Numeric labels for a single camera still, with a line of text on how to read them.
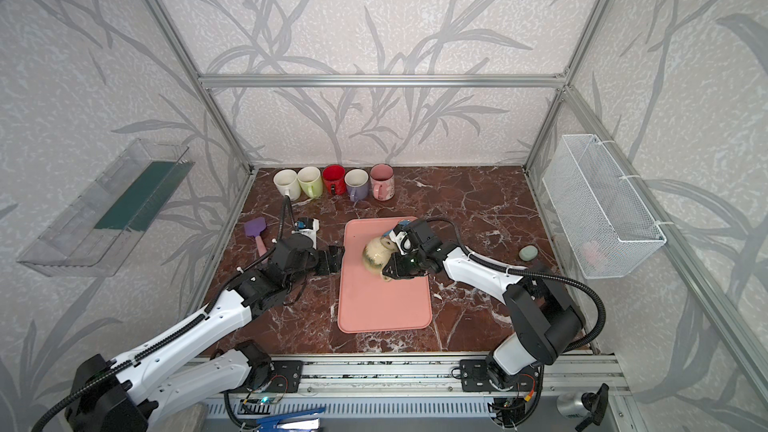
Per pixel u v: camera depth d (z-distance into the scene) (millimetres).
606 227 616
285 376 728
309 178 1062
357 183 1091
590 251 747
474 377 733
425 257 666
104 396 381
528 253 953
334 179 1083
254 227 1021
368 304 845
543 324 436
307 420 677
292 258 584
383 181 1021
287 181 1079
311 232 709
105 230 642
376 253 829
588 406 597
